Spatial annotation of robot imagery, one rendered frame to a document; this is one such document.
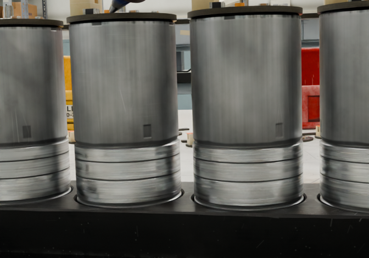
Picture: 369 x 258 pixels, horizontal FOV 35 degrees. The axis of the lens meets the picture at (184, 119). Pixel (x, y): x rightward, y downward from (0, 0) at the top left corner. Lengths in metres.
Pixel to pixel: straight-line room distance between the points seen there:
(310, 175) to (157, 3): 4.39
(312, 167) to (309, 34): 2.17
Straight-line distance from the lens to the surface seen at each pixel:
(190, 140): 0.35
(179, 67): 2.55
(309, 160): 0.30
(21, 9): 4.44
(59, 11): 4.81
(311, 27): 2.44
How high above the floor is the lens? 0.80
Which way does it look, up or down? 6 degrees down
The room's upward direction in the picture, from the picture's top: 2 degrees counter-clockwise
